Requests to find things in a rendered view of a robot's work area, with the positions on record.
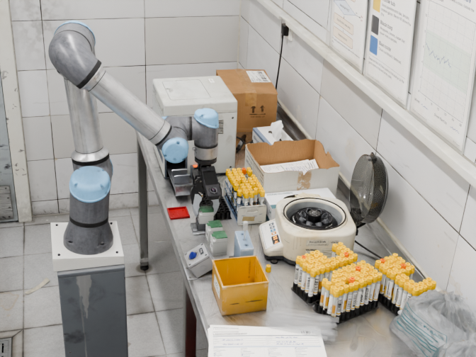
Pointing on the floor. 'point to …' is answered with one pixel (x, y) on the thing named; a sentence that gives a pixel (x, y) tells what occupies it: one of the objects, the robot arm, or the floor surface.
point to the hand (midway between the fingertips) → (205, 214)
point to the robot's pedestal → (94, 312)
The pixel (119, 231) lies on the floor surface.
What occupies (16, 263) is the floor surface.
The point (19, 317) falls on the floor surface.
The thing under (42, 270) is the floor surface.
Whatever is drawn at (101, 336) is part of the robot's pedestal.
